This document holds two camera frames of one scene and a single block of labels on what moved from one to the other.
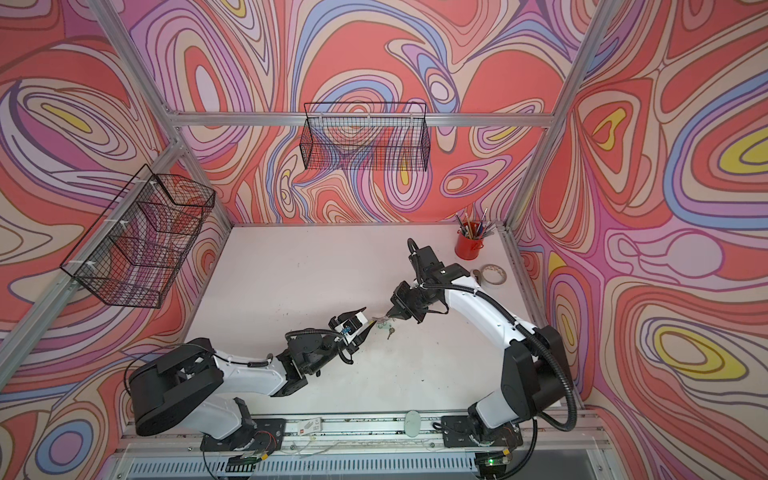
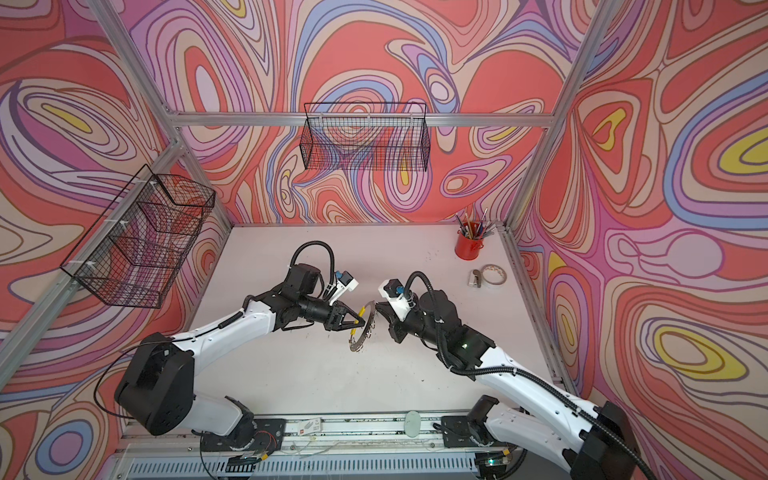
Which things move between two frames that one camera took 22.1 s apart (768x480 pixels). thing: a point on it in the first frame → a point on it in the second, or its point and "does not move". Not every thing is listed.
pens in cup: [475, 230] does not move
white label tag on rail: [310, 426] does not move
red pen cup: [467, 248] does not move
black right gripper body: [412, 301] → [415, 324]
